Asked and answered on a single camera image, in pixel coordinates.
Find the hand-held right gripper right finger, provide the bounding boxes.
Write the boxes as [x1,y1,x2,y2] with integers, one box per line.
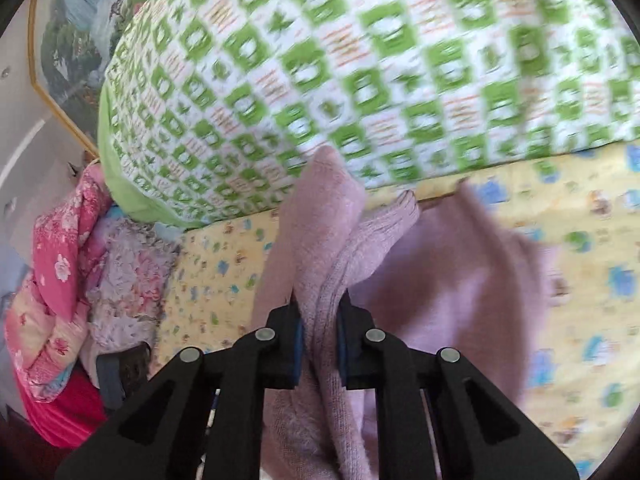
[336,291,581,480]

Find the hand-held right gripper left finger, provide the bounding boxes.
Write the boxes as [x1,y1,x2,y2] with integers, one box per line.
[55,292,303,480]

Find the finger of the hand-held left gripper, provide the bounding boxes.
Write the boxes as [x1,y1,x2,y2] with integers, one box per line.
[95,341,152,409]

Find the purple knit sweater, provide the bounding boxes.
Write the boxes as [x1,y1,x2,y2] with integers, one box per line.
[250,145,558,480]

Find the red cloth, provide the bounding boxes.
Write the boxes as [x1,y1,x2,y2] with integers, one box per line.
[15,365,108,448]

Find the pale floral blanket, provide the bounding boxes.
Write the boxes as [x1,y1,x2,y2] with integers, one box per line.
[82,207,181,376]

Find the pink floral quilt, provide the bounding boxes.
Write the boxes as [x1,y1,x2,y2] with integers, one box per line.
[5,162,113,403]

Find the yellow cartoon bed sheet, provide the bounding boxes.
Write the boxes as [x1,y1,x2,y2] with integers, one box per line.
[150,142,640,480]

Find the green checkered pillow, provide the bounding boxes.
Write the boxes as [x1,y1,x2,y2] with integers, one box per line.
[97,0,640,228]

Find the framed landscape painting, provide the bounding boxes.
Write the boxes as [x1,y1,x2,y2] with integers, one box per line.
[27,0,173,158]

